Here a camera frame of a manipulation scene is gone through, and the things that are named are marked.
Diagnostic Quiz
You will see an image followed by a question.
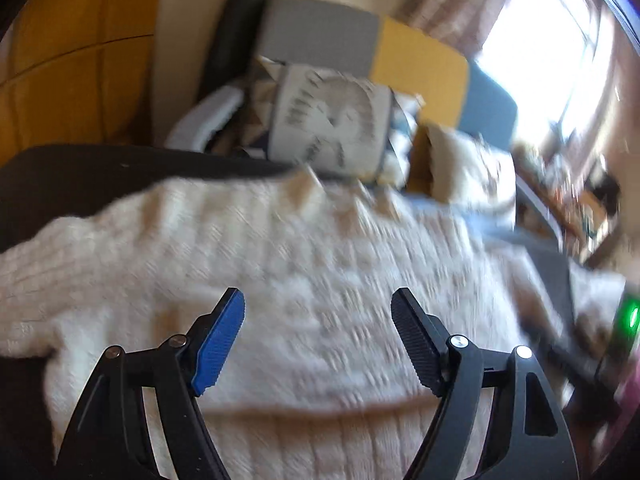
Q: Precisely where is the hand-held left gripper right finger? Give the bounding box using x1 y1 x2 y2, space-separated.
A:
391 287 581 480

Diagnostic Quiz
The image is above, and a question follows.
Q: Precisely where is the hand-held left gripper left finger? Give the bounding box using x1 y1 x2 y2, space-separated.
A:
52 287 247 480

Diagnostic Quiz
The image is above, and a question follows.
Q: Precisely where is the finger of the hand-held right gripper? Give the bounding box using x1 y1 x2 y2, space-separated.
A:
522 312 618 401

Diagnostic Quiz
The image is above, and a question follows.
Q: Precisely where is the white knit sweater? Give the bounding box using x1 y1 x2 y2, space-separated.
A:
0 167 591 480

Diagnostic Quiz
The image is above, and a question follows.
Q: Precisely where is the cluttered wooden shelf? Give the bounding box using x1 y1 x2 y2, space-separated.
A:
515 145 621 261

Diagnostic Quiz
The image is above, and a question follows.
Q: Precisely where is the deer print cushion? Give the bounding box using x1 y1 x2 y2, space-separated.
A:
407 125 518 211

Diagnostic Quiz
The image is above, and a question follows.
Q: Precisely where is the black leather massage bed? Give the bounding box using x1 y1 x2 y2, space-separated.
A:
0 144 576 480

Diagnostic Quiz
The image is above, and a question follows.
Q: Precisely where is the tiger print cushion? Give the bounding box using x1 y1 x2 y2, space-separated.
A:
235 57 426 186

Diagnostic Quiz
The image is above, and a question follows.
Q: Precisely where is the window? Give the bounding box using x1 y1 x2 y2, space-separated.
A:
475 0 616 151

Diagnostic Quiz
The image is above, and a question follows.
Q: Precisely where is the black rolled mat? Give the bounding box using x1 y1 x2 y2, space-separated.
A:
197 0 278 106

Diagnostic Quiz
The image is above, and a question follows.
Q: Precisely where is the wooden cabinet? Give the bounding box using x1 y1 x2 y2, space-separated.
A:
0 0 168 148

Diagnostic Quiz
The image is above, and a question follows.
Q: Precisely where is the patterned curtain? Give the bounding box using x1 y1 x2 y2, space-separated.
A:
395 0 521 56

